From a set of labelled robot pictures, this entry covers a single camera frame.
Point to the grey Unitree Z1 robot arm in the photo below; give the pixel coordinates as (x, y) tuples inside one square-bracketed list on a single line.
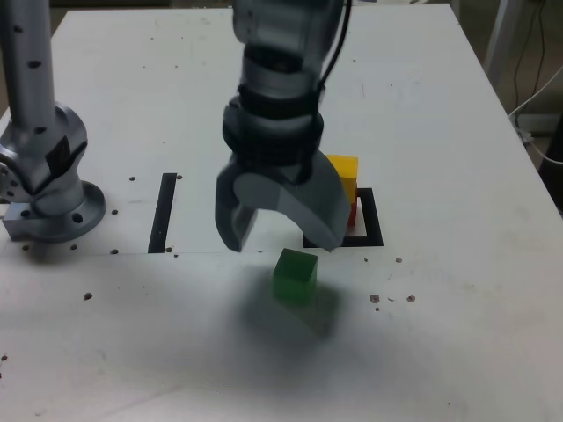
[(31, 88)]

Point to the red cube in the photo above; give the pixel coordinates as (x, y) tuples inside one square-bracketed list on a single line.
[(352, 215)]

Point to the white metal frame post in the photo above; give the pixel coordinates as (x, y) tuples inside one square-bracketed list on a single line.
[(497, 35)]

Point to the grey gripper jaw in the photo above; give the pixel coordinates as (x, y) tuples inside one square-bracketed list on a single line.
[(316, 206), (226, 211)]

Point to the yellow cube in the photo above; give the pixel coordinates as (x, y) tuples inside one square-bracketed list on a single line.
[(347, 169)]

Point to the black tape strip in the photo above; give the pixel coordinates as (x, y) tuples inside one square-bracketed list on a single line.
[(160, 220)]

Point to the black tape square outline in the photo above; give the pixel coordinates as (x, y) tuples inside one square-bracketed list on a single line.
[(374, 220)]

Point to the green cube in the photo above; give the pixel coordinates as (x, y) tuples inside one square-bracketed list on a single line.
[(292, 279)]

